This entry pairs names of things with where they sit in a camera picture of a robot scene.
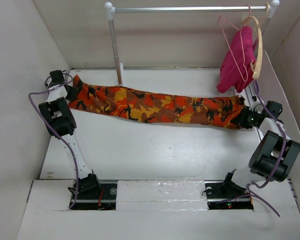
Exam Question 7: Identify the orange camouflage trousers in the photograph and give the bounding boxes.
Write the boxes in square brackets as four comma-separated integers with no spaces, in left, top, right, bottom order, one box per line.
[68,75,247,129]

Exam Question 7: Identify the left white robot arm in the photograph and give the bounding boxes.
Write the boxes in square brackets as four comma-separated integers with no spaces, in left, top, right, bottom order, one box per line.
[38,70,102,199]

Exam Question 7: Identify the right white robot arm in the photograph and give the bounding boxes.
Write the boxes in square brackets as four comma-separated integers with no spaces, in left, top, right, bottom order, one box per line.
[220,101,300,197]

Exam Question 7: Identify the beige plastic hanger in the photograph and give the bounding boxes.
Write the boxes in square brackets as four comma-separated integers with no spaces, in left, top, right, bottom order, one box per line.
[242,2,271,80]

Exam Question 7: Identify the magenta hanging garment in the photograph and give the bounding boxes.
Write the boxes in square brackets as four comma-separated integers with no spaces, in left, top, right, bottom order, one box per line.
[216,26,256,93]

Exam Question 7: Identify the white and silver clothes rack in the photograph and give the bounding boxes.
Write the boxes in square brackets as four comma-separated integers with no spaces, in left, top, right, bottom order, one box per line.
[104,0,279,97]

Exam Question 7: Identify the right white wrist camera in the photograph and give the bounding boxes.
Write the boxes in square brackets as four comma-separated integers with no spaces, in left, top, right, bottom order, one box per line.
[249,95,263,113]

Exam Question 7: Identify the aluminium side rail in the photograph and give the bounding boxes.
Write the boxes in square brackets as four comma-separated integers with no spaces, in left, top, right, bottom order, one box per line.
[244,83,264,143]

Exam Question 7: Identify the pink wire hanger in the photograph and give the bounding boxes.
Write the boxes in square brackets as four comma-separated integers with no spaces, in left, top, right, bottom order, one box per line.
[216,4,256,82]

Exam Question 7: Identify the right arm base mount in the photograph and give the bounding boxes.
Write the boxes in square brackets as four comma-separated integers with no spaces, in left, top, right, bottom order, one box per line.
[201,180,254,210]

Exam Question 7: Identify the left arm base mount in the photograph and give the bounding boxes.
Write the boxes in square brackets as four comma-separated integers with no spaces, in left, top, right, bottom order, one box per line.
[71,181,118,211]

